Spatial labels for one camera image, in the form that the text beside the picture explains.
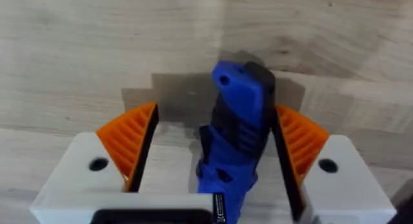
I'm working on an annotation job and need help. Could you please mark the blue electric screwdriver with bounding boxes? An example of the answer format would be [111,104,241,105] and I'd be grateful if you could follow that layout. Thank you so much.
[196,60,277,224]

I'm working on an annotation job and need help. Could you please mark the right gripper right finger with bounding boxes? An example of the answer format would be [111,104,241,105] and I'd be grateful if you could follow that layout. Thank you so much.
[272,103,397,224]

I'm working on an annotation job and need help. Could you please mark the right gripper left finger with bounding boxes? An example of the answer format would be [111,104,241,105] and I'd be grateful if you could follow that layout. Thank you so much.
[37,102,159,199]

